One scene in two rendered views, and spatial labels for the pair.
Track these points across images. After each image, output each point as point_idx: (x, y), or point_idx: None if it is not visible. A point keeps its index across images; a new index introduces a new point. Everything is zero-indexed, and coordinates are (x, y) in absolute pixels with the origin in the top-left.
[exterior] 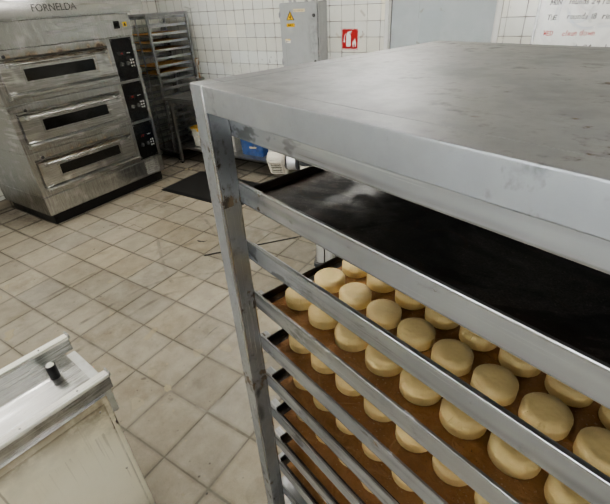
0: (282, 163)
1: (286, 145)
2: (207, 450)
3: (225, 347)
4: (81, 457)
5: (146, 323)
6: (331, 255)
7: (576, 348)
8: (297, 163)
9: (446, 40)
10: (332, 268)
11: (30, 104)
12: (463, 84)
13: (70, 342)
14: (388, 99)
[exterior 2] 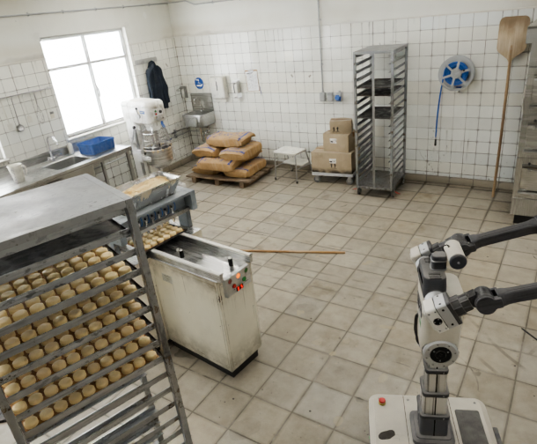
0: (414, 262)
1: None
2: (281, 389)
3: (383, 378)
4: (205, 298)
5: (398, 321)
6: (425, 382)
7: None
8: (417, 270)
9: None
10: (105, 249)
11: None
12: (37, 199)
13: (366, 291)
14: (34, 193)
